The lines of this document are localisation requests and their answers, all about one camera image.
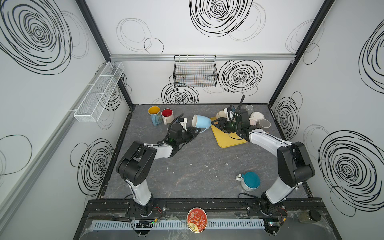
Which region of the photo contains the grey mug at back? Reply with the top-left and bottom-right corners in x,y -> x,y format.
246,105 -> 254,115

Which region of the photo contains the cream mug red inside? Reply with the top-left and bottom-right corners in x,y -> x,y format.
161,109 -> 174,125

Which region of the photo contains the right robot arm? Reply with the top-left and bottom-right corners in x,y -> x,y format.
211,106 -> 315,213

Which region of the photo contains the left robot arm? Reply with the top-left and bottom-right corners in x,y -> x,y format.
116,114 -> 202,207

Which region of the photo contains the black wire basket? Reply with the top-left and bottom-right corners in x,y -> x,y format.
173,55 -> 219,88

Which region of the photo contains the white mug on tray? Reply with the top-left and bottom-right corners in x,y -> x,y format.
249,112 -> 265,126

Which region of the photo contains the blue patterned mug yellow inside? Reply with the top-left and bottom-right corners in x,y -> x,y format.
148,106 -> 163,126

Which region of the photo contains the yellow plastic tray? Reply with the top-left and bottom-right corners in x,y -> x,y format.
211,126 -> 248,149

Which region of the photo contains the light blue mug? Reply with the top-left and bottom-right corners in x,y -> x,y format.
192,115 -> 212,132

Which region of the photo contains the white jar teal lid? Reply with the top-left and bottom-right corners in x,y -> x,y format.
235,172 -> 261,192

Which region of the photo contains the dark jar black lid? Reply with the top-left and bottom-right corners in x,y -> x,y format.
299,210 -> 322,224

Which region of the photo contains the white slotted cable duct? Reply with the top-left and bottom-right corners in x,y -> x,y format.
89,219 -> 265,231

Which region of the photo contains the red round tin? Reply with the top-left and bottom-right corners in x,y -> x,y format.
187,208 -> 208,234

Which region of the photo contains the peach mug cream base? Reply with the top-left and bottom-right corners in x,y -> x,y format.
216,110 -> 228,120

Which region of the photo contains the white wire shelf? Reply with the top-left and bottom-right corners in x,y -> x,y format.
74,62 -> 125,123

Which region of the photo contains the large grey mug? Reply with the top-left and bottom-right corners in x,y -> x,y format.
257,119 -> 271,131

